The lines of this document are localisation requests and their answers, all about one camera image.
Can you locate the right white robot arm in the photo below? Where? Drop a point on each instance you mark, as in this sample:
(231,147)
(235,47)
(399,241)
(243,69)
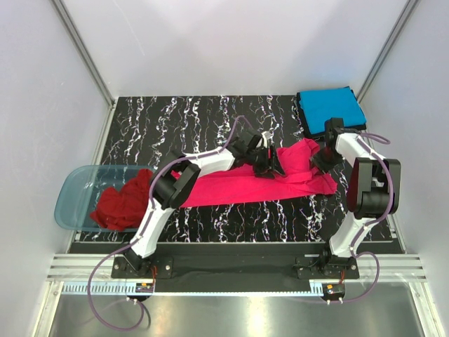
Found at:
(373,189)

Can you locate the dark red t shirt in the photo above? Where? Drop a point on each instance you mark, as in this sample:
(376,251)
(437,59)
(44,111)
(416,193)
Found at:
(123,209)

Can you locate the folded blue t shirt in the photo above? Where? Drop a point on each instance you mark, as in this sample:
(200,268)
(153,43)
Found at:
(329,109)

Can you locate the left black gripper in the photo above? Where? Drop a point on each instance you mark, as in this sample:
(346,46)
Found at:
(265,171)

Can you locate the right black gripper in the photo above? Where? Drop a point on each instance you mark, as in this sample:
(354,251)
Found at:
(317,160)

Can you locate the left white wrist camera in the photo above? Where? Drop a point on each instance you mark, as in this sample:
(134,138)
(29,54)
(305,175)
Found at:
(266,140)

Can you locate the pink t shirt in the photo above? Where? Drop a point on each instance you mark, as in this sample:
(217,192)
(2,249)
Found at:
(240,185)

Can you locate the blue translucent plastic bin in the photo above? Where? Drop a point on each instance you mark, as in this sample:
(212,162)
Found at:
(81,191)

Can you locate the right aluminium frame post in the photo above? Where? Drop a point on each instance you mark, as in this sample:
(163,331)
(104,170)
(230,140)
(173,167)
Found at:
(402,20)

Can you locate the aluminium frame post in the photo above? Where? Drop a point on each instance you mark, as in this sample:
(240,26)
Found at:
(75,36)
(402,20)

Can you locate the black marbled table mat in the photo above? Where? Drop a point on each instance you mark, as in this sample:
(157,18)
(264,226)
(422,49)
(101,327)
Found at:
(144,129)

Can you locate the left aluminium frame post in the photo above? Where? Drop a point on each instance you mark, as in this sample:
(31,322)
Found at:
(75,36)

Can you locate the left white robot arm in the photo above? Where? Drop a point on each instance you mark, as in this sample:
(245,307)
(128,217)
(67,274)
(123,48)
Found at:
(173,182)

